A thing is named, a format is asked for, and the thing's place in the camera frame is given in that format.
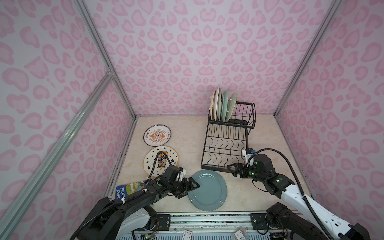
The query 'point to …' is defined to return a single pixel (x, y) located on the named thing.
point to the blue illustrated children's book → (122, 191)
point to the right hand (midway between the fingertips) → (233, 167)
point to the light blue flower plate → (224, 105)
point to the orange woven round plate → (213, 105)
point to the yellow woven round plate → (231, 107)
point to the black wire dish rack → (225, 141)
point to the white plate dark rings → (217, 104)
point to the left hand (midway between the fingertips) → (196, 187)
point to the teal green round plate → (212, 192)
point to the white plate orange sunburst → (157, 135)
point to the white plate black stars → (163, 161)
